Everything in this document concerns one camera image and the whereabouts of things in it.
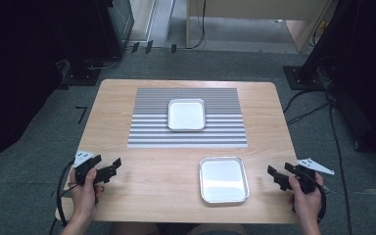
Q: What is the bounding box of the silver metal tray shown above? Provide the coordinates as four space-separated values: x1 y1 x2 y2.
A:
166 98 208 132
198 156 251 205

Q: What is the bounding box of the long black floor cable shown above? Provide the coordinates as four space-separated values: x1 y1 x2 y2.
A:
328 94 354 235

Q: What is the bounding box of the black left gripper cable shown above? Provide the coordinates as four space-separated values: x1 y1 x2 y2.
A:
48 159 76 235

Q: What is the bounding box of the dark equipment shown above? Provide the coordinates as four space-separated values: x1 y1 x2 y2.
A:
319 0 376 165

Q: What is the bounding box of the person's left hand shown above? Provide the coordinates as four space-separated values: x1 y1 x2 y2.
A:
69 167 105 224

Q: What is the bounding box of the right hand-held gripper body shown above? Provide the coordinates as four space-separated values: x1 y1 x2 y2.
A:
290 158 336 194

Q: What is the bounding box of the black hanging cable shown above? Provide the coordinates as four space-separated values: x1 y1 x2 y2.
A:
186 0 208 51

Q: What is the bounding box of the person's right hand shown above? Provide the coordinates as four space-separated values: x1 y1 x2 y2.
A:
287 172 325 224

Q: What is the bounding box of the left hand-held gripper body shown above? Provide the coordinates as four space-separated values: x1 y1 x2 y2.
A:
72 150 112 188

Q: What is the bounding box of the black stand base with pole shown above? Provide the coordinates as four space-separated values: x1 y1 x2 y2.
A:
282 0 352 91

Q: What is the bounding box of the dark curtain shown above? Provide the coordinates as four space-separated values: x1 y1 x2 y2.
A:
0 0 125 175

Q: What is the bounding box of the light wooden desk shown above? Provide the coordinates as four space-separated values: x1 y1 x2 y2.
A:
185 0 335 54

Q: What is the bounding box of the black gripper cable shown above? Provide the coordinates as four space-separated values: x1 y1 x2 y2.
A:
48 159 76 235
302 172 328 223

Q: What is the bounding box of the dark glass cabinet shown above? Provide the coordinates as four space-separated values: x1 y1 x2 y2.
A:
107 0 135 51

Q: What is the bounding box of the grey striped placemat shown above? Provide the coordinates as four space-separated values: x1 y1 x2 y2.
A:
126 87 249 149

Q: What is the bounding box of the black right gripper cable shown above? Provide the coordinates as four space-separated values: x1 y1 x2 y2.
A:
302 172 328 223

